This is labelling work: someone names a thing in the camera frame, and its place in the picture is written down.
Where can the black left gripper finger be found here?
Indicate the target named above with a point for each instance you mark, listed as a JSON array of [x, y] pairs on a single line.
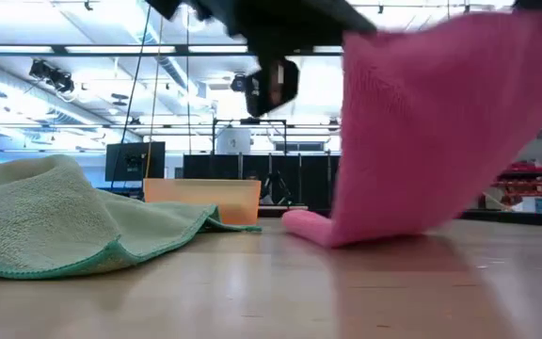
[[355, 26]]

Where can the pink microfiber towel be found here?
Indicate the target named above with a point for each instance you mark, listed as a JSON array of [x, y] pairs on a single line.
[[440, 141]]

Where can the green microfiber towel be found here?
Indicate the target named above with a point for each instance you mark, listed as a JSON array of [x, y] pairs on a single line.
[[64, 221]]

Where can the black ceiling device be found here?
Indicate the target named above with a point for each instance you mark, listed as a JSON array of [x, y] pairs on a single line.
[[240, 84], [52, 75]]

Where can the black tripod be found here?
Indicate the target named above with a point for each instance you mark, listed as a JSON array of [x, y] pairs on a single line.
[[276, 179]]

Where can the black partition panels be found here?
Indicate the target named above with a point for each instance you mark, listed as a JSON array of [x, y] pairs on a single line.
[[210, 167]]

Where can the shelf with red bins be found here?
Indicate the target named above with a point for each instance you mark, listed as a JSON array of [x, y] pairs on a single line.
[[520, 167]]

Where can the orange translucent plastic bin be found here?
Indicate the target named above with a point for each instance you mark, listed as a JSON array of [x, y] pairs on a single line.
[[205, 198]]

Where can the white and blue box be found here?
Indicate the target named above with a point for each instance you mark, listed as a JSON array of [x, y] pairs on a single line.
[[541, 205]]

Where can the black monitor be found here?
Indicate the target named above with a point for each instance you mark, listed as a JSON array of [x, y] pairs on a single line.
[[134, 160]]

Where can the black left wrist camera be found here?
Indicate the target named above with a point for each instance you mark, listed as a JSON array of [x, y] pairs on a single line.
[[259, 94]]

